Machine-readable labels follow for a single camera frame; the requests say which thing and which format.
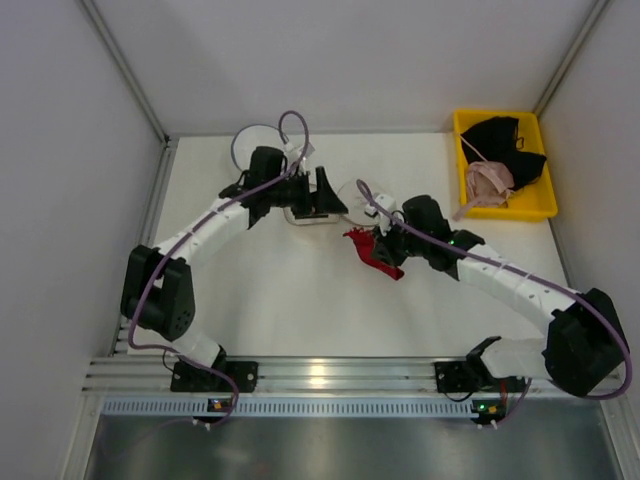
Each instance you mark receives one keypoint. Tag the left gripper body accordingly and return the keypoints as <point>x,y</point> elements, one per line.
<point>310,191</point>

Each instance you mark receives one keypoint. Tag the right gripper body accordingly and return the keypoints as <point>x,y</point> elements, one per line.
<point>385,248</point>

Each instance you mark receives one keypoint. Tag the red lace bra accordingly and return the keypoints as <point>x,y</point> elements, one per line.
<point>363,241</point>

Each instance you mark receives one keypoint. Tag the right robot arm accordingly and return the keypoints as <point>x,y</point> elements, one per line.
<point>580,339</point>

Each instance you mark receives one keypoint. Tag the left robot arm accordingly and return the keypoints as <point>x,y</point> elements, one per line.
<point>158,293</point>

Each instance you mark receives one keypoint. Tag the white mesh bag blue trim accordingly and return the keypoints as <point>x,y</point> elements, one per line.
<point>242,145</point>

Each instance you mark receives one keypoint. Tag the pink bra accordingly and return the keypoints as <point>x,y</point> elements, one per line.
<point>487,183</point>

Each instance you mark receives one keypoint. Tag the black bra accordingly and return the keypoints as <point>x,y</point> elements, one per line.
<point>498,140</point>

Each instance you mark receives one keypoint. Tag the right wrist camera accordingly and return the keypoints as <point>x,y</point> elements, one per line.
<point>382,207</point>

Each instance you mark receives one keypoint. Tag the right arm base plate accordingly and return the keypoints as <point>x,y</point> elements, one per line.
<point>470,375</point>

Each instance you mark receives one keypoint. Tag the aluminium front rail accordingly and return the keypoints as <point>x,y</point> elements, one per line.
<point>313,376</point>

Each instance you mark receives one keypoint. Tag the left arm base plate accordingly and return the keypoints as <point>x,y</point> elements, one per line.
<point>223,376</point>

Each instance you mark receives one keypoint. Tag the slotted cable duct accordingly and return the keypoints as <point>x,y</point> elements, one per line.
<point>300,407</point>

